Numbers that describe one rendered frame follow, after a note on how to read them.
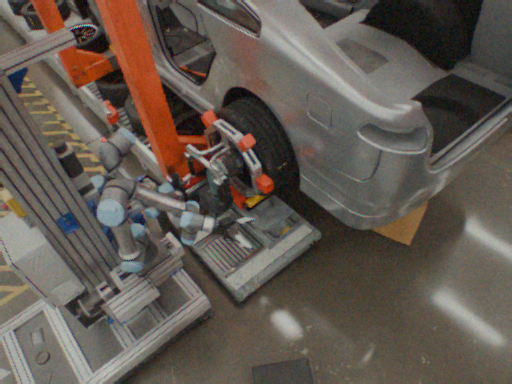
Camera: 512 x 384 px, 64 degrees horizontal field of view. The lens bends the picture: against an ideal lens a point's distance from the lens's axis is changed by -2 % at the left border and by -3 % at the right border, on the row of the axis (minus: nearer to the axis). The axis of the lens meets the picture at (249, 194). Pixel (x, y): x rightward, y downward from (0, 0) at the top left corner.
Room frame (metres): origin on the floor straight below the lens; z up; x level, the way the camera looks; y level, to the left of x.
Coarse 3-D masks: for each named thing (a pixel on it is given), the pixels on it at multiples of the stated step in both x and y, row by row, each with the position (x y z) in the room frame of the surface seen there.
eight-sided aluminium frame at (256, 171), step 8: (208, 128) 2.19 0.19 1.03; (216, 128) 2.09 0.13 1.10; (224, 128) 2.06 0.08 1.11; (232, 128) 2.03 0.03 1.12; (208, 136) 2.22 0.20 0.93; (232, 136) 1.95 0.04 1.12; (240, 136) 1.95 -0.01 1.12; (208, 144) 2.24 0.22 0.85; (216, 144) 2.24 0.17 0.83; (216, 152) 2.24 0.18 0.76; (240, 152) 1.89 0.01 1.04; (248, 152) 1.89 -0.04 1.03; (248, 160) 1.84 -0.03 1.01; (256, 160) 1.85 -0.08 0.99; (256, 168) 1.81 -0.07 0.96; (256, 176) 1.80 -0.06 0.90; (232, 184) 2.05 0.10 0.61; (240, 184) 2.04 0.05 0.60; (240, 192) 1.97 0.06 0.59; (248, 192) 1.88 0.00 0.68; (256, 192) 1.79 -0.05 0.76
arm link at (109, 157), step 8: (104, 144) 1.75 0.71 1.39; (104, 152) 1.70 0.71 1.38; (112, 152) 1.70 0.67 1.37; (104, 160) 1.68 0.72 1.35; (112, 160) 1.67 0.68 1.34; (120, 160) 1.71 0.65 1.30; (104, 168) 1.66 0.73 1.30; (112, 168) 1.65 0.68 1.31; (120, 168) 1.66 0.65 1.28; (120, 176) 1.63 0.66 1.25; (128, 176) 1.64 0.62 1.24; (152, 208) 1.54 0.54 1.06; (152, 216) 1.51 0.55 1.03
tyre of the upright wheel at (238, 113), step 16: (224, 112) 2.16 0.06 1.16; (240, 112) 2.10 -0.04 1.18; (256, 112) 2.09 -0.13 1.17; (272, 112) 2.07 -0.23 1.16; (240, 128) 2.01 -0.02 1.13; (256, 128) 1.97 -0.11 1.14; (272, 128) 1.97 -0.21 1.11; (256, 144) 1.89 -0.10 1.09; (272, 144) 1.90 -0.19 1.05; (288, 144) 1.92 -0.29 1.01; (272, 160) 1.83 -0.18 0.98; (288, 160) 1.87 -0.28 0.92; (272, 176) 1.79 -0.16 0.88; (288, 176) 1.87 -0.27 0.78; (272, 192) 1.84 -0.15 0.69
